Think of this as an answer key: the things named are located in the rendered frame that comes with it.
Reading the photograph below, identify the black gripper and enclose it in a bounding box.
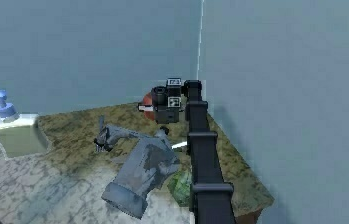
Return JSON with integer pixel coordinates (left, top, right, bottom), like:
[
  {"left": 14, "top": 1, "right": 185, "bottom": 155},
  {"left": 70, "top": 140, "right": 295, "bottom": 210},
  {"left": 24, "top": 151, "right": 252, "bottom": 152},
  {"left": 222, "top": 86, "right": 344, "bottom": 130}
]
[{"left": 136, "top": 85, "right": 181, "bottom": 125}]

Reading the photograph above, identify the red apple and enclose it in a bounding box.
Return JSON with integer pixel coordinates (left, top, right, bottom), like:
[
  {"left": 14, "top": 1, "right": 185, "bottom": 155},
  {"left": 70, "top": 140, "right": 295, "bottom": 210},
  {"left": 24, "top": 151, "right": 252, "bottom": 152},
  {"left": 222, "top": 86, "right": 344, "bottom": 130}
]
[{"left": 142, "top": 92, "right": 157, "bottom": 122}]

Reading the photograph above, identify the small white strip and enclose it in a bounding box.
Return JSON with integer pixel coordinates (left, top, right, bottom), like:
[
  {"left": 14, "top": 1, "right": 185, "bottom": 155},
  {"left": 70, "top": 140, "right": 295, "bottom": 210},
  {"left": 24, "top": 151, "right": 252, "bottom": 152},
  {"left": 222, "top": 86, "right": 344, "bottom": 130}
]
[{"left": 170, "top": 140, "right": 189, "bottom": 151}]

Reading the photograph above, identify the mottled stone kitchen counter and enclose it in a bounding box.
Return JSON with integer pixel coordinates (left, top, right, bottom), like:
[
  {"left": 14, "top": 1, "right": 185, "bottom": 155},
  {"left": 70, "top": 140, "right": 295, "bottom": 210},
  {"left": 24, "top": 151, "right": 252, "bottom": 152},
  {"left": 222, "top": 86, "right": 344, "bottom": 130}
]
[{"left": 0, "top": 100, "right": 276, "bottom": 224}]

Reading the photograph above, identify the green lettuce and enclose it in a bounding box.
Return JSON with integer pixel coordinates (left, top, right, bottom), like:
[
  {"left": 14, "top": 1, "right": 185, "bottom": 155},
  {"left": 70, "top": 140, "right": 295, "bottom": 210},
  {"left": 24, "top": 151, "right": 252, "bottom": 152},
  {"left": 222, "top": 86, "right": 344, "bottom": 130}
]
[{"left": 166, "top": 169, "right": 194, "bottom": 208}]

